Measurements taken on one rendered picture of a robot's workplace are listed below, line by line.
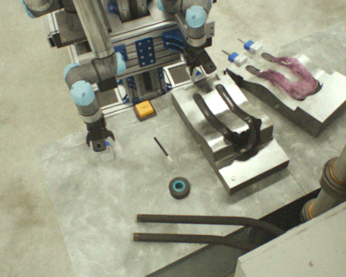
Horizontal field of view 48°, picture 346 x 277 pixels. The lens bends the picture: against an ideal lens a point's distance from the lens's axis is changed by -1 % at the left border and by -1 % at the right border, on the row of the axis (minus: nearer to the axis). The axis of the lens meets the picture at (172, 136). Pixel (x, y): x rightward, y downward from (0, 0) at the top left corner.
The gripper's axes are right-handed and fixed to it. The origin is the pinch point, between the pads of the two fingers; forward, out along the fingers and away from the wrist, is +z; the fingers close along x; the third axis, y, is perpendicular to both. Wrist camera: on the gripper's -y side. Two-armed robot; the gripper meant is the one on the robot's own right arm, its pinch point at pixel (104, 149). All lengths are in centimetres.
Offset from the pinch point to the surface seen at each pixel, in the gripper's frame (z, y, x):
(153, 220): 1.2, -34.1, -12.9
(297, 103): -2, -2, -81
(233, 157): -1, -18, -48
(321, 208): -27, -55, -60
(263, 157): -1, -21, -59
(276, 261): -62, -74, -34
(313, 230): -62, -70, -43
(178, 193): 1.8, -25.9, -24.3
